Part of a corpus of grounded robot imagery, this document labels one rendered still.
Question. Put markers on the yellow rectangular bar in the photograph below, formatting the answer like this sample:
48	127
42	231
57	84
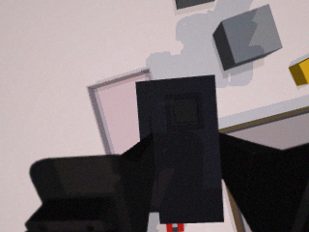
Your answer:
300	72

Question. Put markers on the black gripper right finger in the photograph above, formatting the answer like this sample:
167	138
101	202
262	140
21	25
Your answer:
269	185

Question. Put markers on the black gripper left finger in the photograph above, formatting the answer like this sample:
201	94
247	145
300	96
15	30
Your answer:
127	178

